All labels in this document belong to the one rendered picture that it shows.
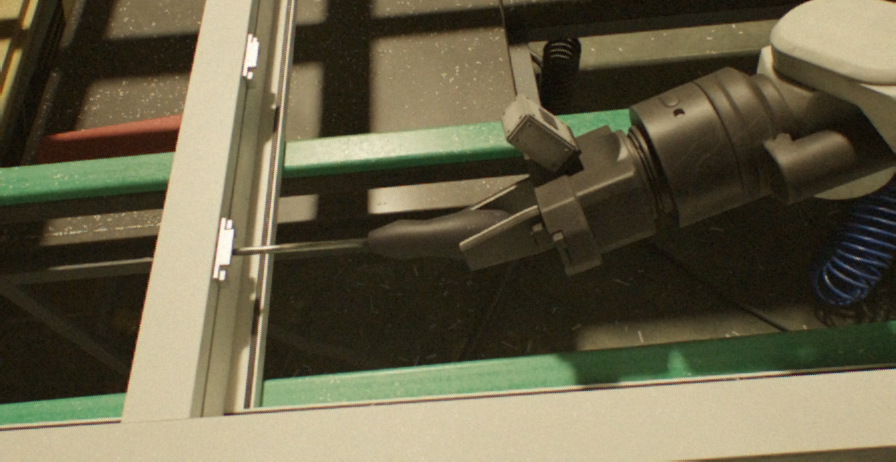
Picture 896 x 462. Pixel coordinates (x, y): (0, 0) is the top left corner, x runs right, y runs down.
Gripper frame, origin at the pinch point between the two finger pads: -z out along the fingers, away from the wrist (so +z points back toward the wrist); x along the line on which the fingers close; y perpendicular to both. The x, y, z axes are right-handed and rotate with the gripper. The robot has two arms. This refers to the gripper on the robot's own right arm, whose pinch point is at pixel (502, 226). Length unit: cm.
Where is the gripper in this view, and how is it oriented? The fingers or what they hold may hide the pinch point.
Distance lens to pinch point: 46.9
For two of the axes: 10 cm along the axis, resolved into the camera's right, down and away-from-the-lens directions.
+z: 9.1, -3.7, -1.8
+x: 0.2, 4.9, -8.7
